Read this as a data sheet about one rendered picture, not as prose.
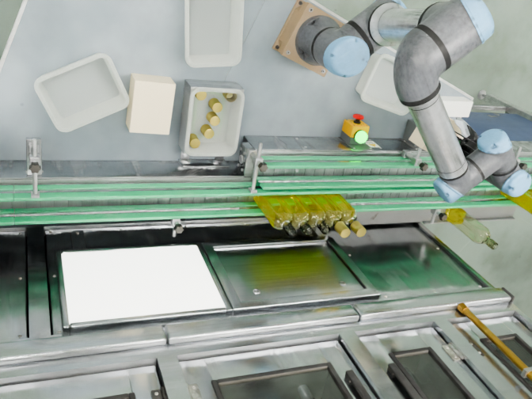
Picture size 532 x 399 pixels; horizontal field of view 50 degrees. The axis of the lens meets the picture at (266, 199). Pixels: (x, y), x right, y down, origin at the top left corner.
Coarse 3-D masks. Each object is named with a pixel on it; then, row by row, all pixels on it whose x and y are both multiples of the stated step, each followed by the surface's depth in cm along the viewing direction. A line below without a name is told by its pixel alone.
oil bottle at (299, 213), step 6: (282, 198) 183; (288, 198) 184; (294, 198) 185; (288, 204) 180; (294, 204) 180; (300, 204) 181; (294, 210) 177; (300, 210) 178; (294, 216) 175; (300, 216) 175; (306, 216) 176; (294, 222) 175
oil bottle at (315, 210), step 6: (300, 198) 185; (306, 198) 185; (312, 198) 186; (306, 204) 181; (312, 204) 182; (318, 204) 183; (306, 210) 179; (312, 210) 178; (318, 210) 179; (312, 216) 177; (318, 216) 177; (324, 216) 178; (312, 222) 177
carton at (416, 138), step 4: (452, 120) 173; (452, 124) 174; (416, 128) 178; (456, 128) 175; (416, 132) 178; (460, 132) 176; (412, 136) 179; (416, 136) 177; (420, 136) 176; (460, 136) 177; (412, 140) 178; (416, 140) 177; (420, 140) 176; (416, 144) 176; (420, 144) 175; (424, 144) 174; (424, 148) 174
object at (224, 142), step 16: (192, 96) 170; (208, 96) 179; (240, 96) 176; (192, 112) 180; (224, 112) 184; (240, 112) 178; (192, 128) 182; (224, 128) 186; (208, 144) 186; (224, 144) 188
